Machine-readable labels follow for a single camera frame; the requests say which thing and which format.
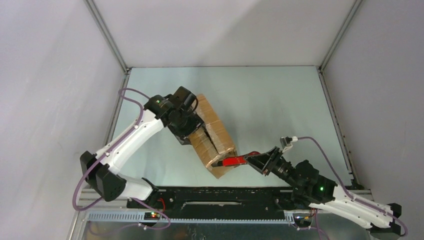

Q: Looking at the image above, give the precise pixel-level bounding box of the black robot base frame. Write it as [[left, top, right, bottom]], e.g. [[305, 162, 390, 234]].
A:
[[99, 178, 359, 230]]

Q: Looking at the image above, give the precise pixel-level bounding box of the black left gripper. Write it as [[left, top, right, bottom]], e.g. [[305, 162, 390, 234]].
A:
[[167, 108, 206, 146]]

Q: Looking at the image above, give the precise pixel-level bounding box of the aluminium left corner post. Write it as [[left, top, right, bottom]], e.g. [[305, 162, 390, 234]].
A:
[[84, 0, 130, 74]]

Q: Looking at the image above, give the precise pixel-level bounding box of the aluminium right corner post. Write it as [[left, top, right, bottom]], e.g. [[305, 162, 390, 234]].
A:
[[318, 0, 364, 73]]

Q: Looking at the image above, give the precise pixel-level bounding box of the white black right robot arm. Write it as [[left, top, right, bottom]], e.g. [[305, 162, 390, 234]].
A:
[[244, 147, 403, 240]]

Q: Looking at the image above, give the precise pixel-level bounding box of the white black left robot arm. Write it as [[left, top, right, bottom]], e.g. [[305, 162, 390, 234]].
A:
[[80, 86, 204, 208]]

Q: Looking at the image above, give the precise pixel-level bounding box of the brown cardboard express box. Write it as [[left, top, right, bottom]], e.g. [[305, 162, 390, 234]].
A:
[[188, 94, 237, 179]]

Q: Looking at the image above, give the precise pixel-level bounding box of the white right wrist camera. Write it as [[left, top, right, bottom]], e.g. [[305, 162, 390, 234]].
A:
[[280, 136, 298, 150]]

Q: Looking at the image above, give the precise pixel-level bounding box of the red black utility knife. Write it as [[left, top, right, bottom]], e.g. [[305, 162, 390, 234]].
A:
[[220, 151, 260, 167]]

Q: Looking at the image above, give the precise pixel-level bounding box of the aluminium corner post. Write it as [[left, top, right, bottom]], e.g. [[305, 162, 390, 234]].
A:
[[84, 0, 130, 74], [318, 0, 364, 73]]

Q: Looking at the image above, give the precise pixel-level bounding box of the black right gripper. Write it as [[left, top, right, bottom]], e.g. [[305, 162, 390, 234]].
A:
[[242, 146, 301, 191]]

